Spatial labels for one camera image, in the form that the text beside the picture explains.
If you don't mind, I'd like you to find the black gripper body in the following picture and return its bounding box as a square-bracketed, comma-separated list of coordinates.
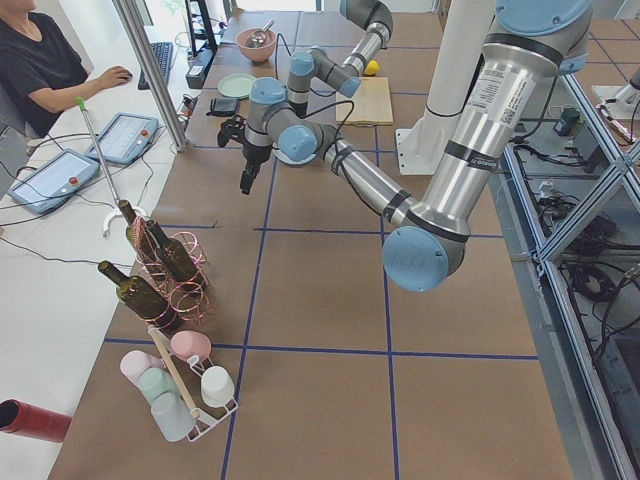
[241, 142, 272, 183]

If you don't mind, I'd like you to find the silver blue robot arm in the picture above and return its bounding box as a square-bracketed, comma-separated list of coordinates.
[238, 1, 592, 292]
[287, 1, 394, 117]

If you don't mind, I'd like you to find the light green plate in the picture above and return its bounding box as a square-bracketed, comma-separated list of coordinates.
[217, 73, 256, 99]

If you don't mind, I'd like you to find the dark grey folded cloth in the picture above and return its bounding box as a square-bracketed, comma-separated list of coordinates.
[207, 97, 240, 117]

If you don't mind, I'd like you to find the pink bowl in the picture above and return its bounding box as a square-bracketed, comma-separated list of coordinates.
[236, 28, 276, 63]

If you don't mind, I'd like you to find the dark wine bottle middle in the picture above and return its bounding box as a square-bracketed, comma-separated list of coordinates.
[145, 219, 207, 292]

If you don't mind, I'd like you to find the dark wine bottle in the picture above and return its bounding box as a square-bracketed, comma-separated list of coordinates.
[145, 219, 207, 292]
[118, 199, 159, 266]
[98, 260, 184, 335]

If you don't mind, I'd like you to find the metal scoop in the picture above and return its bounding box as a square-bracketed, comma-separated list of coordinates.
[244, 19, 275, 48]

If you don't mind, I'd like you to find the dark wine bottle back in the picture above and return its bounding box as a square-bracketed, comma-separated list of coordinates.
[118, 199, 159, 266]

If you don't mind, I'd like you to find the wooden cutting board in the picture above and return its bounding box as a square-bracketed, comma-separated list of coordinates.
[336, 77, 394, 126]

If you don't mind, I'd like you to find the teach pendant far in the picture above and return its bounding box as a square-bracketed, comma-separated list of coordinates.
[97, 112, 159, 165]

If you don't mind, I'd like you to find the teach pendant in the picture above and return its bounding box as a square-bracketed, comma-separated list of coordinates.
[97, 112, 159, 165]
[8, 149, 99, 214]

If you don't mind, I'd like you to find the metal reacher stick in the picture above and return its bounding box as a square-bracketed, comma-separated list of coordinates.
[76, 97, 123, 239]

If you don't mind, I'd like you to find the black keyboard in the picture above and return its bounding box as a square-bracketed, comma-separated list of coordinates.
[137, 41, 175, 92]

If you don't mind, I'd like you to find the yellow lemon far one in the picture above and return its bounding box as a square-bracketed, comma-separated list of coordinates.
[363, 60, 380, 77]

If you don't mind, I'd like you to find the dark wine bottle front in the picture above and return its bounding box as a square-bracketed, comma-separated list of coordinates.
[98, 260, 184, 335]

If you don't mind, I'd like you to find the pink cup top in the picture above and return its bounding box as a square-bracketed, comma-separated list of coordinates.
[170, 330, 212, 361]

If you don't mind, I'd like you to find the teach pendant near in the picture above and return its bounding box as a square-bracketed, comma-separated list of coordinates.
[8, 149, 99, 214]

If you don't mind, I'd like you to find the white cup right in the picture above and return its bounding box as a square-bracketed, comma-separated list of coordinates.
[201, 366, 235, 408]

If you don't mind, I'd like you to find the pale pink cup left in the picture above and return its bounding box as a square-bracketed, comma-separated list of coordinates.
[120, 350, 164, 386]

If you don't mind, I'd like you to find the mint green cup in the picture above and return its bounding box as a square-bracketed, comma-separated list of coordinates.
[137, 367, 178, 404]

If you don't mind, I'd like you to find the person in black shirt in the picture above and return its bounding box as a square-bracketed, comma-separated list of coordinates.
[1, 1, 132, 138]

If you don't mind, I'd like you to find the grey white cup bottom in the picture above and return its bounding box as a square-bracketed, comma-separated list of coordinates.
[151, 392, 196, 442]

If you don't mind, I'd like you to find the red cylinder tube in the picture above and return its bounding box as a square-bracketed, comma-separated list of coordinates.
[1, 399, 72, 443]

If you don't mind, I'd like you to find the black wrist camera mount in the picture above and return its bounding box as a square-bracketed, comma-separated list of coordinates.
[217, 115, 246, 148]

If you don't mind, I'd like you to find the copper wire bottle rack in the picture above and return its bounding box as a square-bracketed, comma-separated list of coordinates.
[137, 232, 211, 324]

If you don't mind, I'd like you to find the aluminium frame post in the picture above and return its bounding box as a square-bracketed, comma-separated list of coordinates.
[112, 0, 188, 152]

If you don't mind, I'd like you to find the wooden rack handle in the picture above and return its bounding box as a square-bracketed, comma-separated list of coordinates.
[148, 327, 200, 420]

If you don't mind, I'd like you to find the white wire cup rack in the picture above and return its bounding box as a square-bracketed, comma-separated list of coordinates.
[158, 329, 238, 443]

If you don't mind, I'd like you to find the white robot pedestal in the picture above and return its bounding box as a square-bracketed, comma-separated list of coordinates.
[396, 0, 496, 175]

